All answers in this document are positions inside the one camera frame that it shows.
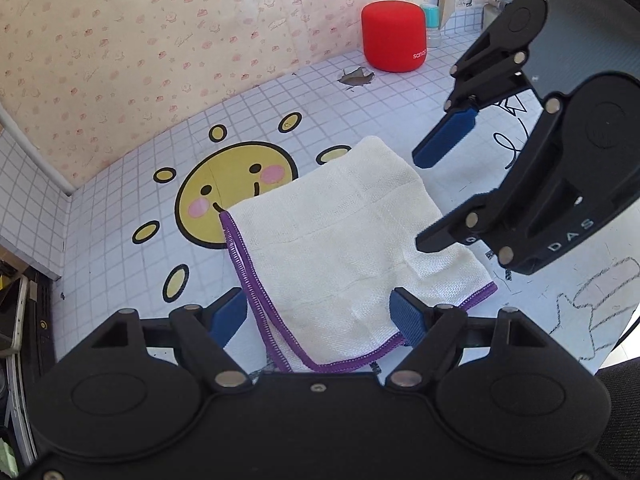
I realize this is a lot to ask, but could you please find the white towel purple trim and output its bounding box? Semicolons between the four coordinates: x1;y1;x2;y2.
220;136;496;373

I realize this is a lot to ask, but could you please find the teal capped white bottle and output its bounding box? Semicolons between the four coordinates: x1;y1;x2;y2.
421;2;442;49

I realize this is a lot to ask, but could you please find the red cylindrical speaker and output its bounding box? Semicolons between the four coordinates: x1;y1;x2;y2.
360;0;427;73

